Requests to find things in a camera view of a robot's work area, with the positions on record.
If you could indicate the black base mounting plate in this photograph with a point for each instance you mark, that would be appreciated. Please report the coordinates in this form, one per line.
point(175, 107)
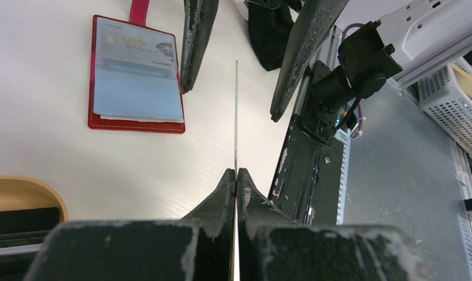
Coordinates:
point(307, 179)

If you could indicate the white perforated basket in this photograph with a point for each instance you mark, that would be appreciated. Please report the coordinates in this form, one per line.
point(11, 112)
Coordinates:
point(442, 98)

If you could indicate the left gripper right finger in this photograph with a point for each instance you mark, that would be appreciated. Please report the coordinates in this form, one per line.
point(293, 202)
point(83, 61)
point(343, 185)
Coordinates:
point(274, 247)

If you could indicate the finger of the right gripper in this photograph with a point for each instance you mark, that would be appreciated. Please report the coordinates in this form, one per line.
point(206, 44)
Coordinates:
point(309, 31)
point(199, 17)

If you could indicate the wooden tray with cards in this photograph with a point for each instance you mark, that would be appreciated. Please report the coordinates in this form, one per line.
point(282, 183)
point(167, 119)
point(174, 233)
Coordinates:
point(29, 210)

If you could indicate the silver VIP card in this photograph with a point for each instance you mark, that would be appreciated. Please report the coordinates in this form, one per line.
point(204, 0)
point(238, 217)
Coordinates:
point(133, 44)

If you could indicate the thin card seen edge-on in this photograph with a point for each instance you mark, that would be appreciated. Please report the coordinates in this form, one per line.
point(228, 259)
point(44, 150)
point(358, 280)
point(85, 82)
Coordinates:
point(236, 120)

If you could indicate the black cloth pile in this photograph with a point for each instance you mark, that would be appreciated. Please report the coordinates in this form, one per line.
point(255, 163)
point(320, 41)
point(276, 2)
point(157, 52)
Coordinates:
point(269, 31)

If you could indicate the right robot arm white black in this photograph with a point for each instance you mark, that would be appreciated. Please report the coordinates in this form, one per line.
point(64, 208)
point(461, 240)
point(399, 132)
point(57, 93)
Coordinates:
point(376, 52)

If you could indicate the red card holder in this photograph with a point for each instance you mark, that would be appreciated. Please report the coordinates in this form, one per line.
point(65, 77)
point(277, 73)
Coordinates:
point(137, 17)

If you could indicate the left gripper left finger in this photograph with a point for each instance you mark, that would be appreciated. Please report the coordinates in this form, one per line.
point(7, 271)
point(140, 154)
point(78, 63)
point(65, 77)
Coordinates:
point(199, 246)

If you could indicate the white cable duct strip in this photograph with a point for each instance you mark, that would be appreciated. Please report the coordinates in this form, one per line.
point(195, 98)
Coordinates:
point(344, 138)

